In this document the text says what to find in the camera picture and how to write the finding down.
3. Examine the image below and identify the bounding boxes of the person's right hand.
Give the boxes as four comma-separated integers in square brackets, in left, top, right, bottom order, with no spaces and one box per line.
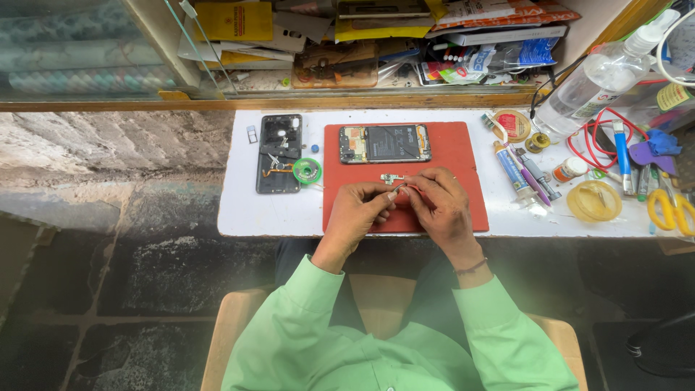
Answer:
[403,167,484,261]

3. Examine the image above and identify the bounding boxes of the person's left hand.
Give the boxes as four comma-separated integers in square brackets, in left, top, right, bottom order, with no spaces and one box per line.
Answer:
[320,182,400,260]

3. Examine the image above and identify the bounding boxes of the red work mat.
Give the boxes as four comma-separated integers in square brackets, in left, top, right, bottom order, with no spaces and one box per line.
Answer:
[323,121,490,235]

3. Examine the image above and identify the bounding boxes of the green solder wick spool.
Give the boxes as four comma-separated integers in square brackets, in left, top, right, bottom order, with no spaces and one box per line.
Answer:
[292,157,323,185]

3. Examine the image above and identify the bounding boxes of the blue white glue syringe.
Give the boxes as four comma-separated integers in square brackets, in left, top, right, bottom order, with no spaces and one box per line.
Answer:
[492,140,549,216]

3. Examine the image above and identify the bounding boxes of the opened smartphone with battery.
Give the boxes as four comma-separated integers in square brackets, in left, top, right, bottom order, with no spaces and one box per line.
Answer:
[339,124,433,165]

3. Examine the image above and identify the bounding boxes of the person's black trousers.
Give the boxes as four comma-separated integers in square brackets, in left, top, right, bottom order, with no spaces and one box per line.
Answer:
[274,236,489,354]

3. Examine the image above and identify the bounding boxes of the grey screwdriver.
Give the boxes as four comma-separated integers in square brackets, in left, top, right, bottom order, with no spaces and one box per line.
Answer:
[515,147,563,202]

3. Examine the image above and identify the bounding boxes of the round yellow flux tin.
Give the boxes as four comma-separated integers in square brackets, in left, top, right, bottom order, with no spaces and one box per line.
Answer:
[492,109,532,144]

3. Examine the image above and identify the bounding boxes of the black phone back cover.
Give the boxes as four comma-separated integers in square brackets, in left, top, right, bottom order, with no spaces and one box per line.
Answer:
[255,113,304,195]

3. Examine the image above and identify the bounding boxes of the small white orange bottle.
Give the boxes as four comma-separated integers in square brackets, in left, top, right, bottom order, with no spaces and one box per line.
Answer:
[552,156,589,184]

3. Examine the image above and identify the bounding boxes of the green shirt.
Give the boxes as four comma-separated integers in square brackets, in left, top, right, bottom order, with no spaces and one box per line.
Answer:
[221,253,580,391]

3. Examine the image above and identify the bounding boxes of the yellow transparent round lid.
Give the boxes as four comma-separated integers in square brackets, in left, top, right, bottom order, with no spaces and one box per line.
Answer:
[566,180,623,223]

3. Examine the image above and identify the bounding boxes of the cluttered shelf of phone parts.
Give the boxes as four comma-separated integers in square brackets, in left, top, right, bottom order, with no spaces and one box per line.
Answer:
[178,0,583,92]

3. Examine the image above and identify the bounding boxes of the clear spray bottle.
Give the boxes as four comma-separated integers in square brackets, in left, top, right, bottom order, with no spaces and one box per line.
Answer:
[534,9,681,138]

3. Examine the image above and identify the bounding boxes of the green pen tool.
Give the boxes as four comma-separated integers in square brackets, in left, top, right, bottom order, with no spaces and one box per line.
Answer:
[637,164,651,203]

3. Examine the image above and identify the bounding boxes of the purple plastic opening pick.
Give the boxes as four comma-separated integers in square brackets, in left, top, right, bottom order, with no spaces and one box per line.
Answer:
[629,140,679,176]

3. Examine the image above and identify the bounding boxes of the blue cloth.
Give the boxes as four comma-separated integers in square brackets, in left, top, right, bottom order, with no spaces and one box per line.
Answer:
[645,129,683,157]

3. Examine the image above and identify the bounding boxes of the clear plastic container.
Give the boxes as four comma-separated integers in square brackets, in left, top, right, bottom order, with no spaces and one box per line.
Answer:
[612,70,695,132]

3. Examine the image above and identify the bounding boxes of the black stool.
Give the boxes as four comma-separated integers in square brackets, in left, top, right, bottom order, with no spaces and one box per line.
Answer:
[624,308,695,379]

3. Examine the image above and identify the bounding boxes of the glass display case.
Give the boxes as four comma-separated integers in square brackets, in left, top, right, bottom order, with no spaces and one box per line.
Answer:
[0,0,235,103]

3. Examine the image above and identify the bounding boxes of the dark thread bracelet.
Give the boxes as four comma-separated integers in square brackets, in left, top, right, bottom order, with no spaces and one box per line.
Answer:
[453,257,489,277]

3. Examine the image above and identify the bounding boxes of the purple handled toothbrush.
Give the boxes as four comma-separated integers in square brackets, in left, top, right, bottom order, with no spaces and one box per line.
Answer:
[481,112,552,207]

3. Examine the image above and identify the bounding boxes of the brass wire spool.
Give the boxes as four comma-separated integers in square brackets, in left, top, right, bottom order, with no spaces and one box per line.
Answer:
[524,131,552,154]

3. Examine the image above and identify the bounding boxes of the black cable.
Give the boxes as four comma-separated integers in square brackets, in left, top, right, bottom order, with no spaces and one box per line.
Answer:
[529,53,588,121]

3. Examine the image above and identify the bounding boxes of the red cable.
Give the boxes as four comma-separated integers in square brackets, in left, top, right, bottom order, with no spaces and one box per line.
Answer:
[567,107,650,176]

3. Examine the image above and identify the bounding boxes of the blue handled metal tool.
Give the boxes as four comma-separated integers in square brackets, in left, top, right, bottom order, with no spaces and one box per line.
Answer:
[612,120,636,197]

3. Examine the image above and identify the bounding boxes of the yellow handled scissors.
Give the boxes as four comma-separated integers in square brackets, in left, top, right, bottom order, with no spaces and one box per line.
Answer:
[646,173,695,237]

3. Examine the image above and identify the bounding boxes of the white cable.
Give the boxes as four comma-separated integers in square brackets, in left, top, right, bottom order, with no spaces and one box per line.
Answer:
[655,8,695,89]

